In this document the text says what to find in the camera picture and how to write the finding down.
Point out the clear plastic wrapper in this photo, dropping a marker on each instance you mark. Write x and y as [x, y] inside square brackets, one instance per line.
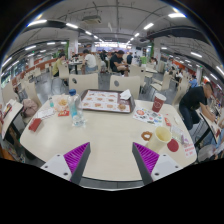
[176, 133]

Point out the person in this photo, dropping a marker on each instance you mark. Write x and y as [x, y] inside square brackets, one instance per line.
[90, 61]
[116, 61]
[193, 100]
[193, 82]
[57, 66]

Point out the cream yellow cup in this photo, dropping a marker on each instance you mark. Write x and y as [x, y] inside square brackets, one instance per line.
[158, 140]

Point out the ceiling strip lights group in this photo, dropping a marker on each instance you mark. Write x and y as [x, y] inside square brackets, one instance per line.
[176, 15]

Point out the white card red print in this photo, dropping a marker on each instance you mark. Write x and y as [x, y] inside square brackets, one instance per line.
[189, 150]

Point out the pink backpack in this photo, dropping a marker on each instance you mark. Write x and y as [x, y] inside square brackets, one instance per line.
[30, 107]

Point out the white paper card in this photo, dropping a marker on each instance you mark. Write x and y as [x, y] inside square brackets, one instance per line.
[45, 114]

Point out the ceiling air conditioner unit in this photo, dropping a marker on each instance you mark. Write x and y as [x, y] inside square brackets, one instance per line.
[91, 19]

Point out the small clear bottle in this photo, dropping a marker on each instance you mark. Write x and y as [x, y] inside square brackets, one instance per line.
[51, 103]

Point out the flat round red coaster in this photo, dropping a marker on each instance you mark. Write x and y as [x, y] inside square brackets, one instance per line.
[173, 146]

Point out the plastic bag with fried food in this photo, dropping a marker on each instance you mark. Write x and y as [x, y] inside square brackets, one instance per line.
[62, 102]

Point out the beige dining chairs group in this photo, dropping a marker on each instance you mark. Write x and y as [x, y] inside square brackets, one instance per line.
[165, 83]

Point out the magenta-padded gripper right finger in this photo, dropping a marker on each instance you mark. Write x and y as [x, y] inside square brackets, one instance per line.
[148, 160]

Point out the dark brown food tray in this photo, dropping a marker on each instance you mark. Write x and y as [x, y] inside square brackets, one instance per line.
[132, 106]

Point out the clear water bottle blue cap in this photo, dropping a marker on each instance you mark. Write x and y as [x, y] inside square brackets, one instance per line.
[76, 110]

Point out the red paper cup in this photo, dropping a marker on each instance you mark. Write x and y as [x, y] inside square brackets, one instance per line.
[158, 104]

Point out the colourful printed sticker sheet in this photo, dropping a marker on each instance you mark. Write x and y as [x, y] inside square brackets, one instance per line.
[146, 116]

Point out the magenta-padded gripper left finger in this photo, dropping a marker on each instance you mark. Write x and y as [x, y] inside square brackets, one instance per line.
[75, 160]

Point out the crumpled white napkin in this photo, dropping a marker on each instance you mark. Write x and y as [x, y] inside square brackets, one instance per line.
[125, 95]

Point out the beige chair with oval hole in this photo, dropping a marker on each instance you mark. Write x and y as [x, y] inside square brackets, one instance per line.
[125, 83]
[83, 82]

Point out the white neighbouring dining table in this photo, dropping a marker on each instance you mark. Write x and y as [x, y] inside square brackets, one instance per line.
[210, 125]
[11, 115]

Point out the red packet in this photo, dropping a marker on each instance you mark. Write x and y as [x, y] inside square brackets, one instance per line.
[63, 113]
[35, 124]

